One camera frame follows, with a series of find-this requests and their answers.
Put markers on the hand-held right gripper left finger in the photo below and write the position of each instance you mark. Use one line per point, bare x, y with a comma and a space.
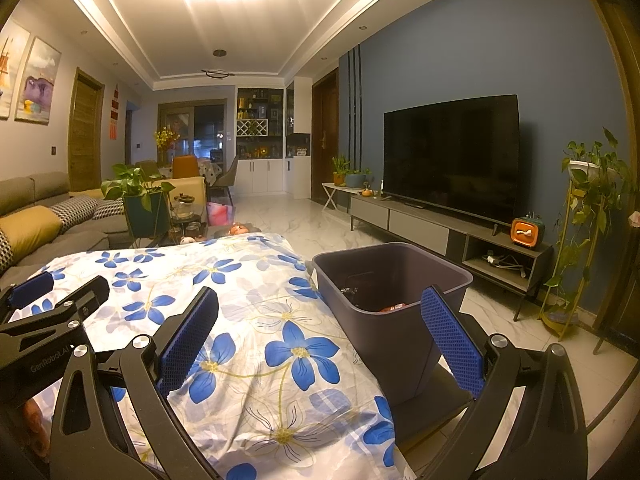
187, 340

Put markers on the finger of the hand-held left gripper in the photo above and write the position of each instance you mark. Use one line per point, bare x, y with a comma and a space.
27, 286
75, 296

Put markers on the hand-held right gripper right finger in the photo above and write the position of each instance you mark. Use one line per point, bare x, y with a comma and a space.
452, 345

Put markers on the grey plastic bin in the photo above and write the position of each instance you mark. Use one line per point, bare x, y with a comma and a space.
380, 350

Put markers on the person's left hand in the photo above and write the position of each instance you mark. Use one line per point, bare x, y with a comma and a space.
36, 425

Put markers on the houndstooth cushion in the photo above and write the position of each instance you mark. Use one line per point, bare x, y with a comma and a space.
4, 250

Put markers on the mustard cushion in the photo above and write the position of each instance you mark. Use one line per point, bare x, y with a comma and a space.
30, 230

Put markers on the blue floral blanket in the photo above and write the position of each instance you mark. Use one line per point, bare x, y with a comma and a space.
240, 310

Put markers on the diamond patterned cushion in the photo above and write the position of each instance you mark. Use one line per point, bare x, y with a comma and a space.
75, 212
107, 208

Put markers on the grey sofa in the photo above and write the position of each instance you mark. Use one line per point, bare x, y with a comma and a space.
35, 187

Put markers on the pothos in dark green planter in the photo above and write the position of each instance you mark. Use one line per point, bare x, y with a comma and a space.
142, 220

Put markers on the dark coffee table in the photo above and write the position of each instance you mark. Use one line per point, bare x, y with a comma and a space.
217, 234

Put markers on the orange figurine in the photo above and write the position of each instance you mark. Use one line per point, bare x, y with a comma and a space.
237, 230

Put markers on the pink shopping bag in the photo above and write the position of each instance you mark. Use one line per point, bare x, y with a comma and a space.
220, 214

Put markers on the grey television cabinet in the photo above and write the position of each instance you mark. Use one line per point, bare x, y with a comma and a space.
415, 220

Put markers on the orange retro clock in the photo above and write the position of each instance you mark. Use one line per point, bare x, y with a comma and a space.
525, 232

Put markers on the glass jar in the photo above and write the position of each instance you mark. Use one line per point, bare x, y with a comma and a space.
185, 206

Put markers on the black remote control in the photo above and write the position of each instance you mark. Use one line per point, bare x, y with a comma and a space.
414, 205

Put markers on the yellow armchair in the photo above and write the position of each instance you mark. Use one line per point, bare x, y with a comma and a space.
192, 190

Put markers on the tall plant on stand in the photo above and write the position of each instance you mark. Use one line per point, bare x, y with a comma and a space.
565, 240

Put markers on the light wooden door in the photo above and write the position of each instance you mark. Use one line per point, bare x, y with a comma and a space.
86, 130

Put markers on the grey dining chair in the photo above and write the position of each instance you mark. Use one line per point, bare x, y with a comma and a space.
226, 175

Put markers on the orange dining chair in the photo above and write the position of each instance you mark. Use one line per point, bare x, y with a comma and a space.
185, 166

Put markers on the yellow flower bouquet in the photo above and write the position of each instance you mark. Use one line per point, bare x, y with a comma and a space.
166, 141

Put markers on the black television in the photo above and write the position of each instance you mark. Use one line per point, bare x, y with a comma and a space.
450, 155

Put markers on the plant in blue pot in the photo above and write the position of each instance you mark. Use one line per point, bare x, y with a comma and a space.
356, 180

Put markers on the white side table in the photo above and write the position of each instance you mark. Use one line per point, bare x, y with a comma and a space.
340, 189

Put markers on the plant in orange pot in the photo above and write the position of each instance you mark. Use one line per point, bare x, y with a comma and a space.
340, 176

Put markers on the purple abstract painting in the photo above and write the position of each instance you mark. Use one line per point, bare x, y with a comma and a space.
37, 80

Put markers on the glass sliding door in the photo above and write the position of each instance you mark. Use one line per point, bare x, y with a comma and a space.
205, 130

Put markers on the white display cabinet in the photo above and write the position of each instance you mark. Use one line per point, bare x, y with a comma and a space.
270, 140

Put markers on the sailing ship painting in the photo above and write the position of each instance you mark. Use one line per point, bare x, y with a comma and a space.
12, 70

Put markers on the trailing pothos in white pot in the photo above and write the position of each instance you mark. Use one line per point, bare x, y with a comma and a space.
590, 170

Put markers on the dark wooden door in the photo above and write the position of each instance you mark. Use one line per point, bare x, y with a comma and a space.
326, 135

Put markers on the red wall decoration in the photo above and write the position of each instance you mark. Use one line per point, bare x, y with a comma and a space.
114, 110

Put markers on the wooden door frame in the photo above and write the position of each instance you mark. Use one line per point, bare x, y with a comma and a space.
620, 60

